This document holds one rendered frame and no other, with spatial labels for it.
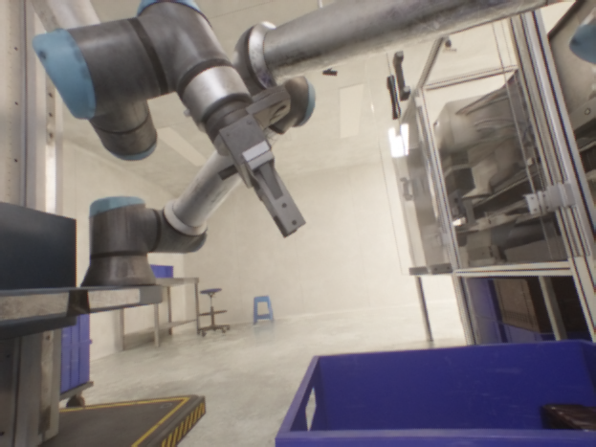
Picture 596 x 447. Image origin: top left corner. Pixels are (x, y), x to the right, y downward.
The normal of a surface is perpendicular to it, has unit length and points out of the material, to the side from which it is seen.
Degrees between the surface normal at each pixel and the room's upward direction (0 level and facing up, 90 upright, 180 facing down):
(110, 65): 123
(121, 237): 90
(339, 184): 90
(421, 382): 90
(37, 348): 90
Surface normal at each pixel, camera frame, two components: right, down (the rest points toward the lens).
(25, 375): -0.11, -0.14
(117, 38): 0.32, -0.15
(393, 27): -0.47, 0.80
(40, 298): 0.99, -0.14
